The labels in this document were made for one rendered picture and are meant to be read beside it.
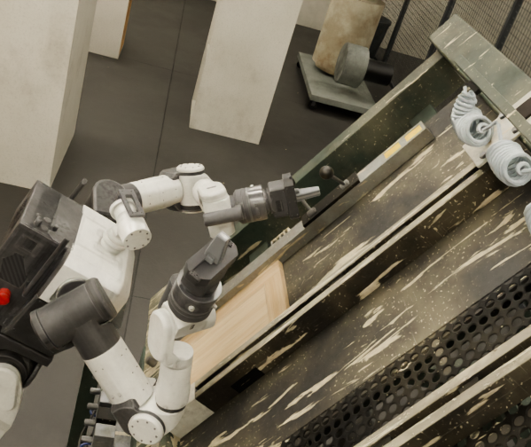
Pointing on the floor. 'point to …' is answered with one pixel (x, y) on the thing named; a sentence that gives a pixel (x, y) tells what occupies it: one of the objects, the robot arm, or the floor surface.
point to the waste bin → (378, 35)
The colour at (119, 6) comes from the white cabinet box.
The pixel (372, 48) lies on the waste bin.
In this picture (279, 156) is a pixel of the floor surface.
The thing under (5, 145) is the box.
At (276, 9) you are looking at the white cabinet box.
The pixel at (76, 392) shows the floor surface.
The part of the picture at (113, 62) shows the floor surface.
